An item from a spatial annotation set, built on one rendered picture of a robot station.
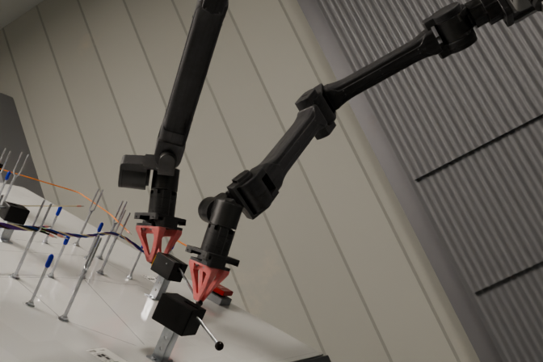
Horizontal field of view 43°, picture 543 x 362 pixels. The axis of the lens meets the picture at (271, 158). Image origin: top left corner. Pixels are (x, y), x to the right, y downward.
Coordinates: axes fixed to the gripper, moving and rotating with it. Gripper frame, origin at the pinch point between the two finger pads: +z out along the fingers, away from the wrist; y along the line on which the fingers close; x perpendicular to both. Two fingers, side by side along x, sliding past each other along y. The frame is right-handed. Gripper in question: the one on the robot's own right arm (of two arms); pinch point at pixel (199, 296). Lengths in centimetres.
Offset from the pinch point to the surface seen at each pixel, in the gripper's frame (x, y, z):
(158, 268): -10.7, 2.7, -2.4
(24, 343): 14.5, 46.9, 7.7
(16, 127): -208, -73, -28
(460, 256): -4, -131, -29
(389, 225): -33, -128, -33
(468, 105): -15, -126, -83
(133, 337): 9.4, 23.1, 6.8
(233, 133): -104, -107, -52
